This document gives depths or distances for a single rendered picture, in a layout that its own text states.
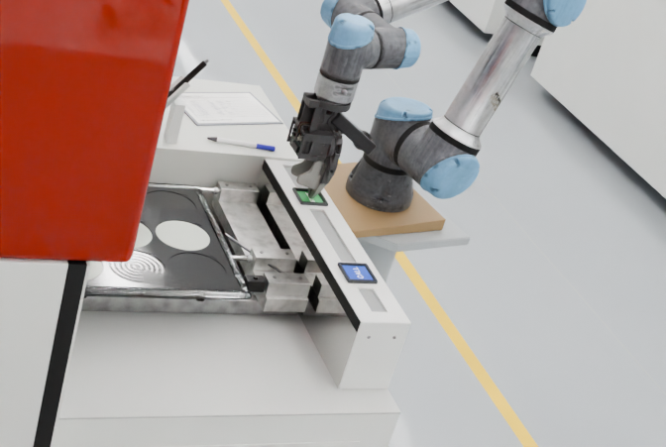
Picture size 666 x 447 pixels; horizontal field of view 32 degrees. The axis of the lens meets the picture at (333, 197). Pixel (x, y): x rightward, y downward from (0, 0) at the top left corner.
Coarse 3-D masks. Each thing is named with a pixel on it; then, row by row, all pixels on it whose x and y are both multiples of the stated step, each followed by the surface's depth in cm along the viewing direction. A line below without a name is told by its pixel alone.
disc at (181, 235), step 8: (160, 224) 211; (168, 224) 212; (176, 224) 213; (184, 224) 214; (192, 224) 214; (160, 232) 209; (168, 232) 210; (176, 232) 210; (184, 232) 211; (192, 232) 212; (200, 232) 213; (168, 240) 207; (176, 240) 208; (184, 240) 209; (192, 240) 210; (200, 240) 210; (208, 240) 211; (176, 248) 206; (184, 248) 206; (192, 248) 207; (200, 248) 208
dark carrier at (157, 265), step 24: (168, 192) 223; (192, 192) 225; (144, 216) 212; (168, 216) 215; (192, 216) 217; (216, 240) 212; (120, 264) 196; (144, 264) 198; (168, 264) 200; (192, 264) 203; (216, 264) 205; (168, 288) 194; (192, 288) 196; (216, 288) 198; (240, 288) 200
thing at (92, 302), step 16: (96, 304) 196; (112, 304) 197; (128, 304) 198; (144, 304) 199; (160, 304) 200; (176, 304) 201; (192, 304) 203; (208, 304) 204; (224, 304) 205; (240, 304) 206; (256, 304) 207
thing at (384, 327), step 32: (288, 192) 223; (320, 224) 216; (352, 256) 208; (352, 288) 198; (384, 288) 200; (384, 320) 191; (352, 352) 192; (384, 352) 194; (352, 384) 196; (384, 384) 198
